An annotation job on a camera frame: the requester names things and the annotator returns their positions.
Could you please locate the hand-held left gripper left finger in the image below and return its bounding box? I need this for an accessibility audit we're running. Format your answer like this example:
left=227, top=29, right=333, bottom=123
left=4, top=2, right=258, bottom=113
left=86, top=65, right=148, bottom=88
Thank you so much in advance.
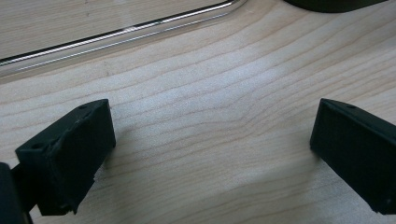
left=14, top=98, right=117, bottom=217

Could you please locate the dark rounded object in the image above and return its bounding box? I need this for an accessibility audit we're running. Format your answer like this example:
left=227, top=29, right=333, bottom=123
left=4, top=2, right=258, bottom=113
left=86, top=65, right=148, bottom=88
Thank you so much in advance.
left=281, top=0, right=390, bottom=14

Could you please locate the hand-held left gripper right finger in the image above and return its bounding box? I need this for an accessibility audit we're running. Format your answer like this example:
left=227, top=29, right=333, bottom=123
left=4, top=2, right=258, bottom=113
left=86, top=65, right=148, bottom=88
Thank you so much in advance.
left=309, top=98, right=396, bottom=216

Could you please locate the clear plastic tray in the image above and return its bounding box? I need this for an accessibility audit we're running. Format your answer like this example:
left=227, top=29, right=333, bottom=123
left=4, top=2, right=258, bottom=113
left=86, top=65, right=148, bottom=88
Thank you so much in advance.
left=0, top=0, right=250, bottom=78

